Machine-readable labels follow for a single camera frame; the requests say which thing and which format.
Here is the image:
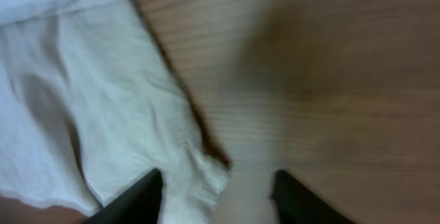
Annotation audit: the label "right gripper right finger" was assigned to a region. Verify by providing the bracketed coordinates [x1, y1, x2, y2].
[271, 170, 354, 224]

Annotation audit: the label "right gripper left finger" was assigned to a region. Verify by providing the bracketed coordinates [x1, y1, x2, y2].
[83, 169, 163, 224]

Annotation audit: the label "beige khaki shorts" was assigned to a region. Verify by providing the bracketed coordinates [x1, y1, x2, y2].
[1, 0, 229, 223]

